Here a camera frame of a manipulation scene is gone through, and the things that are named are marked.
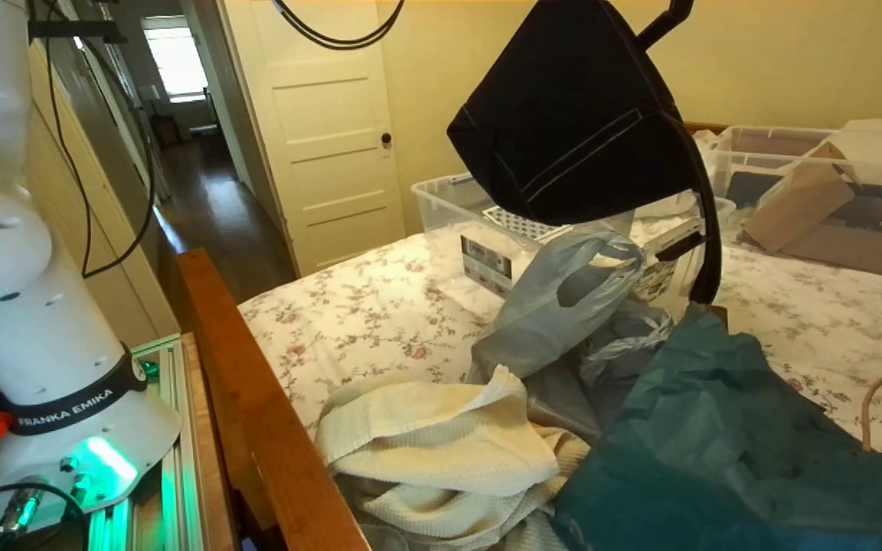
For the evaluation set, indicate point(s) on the black tote bag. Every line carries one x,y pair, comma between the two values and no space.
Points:
574,111

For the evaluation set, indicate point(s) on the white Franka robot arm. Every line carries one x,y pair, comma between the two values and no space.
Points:
21,294

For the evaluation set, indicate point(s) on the clear plastic storage container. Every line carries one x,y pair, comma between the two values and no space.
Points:
451,204

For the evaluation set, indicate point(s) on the grey plastic shopping bag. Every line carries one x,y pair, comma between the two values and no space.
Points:
549,307

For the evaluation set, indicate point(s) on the cream cloth bag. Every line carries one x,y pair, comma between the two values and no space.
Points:
442,438

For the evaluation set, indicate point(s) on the clear container holding cardboard box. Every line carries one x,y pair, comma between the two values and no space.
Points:
766,147

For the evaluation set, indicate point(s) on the floral white bedspread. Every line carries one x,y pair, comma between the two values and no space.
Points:
380,307

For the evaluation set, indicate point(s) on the white panel door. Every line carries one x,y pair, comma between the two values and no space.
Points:
330,141

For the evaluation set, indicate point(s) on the brown wooden bed footboard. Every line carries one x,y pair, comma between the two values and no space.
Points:
257,408

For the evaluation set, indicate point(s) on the teal cloth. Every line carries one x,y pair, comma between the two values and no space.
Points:
727,448

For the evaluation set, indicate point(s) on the brown cardboard box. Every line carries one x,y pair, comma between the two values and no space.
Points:
796,205

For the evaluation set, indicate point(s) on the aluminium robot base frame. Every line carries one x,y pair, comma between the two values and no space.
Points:
169,477

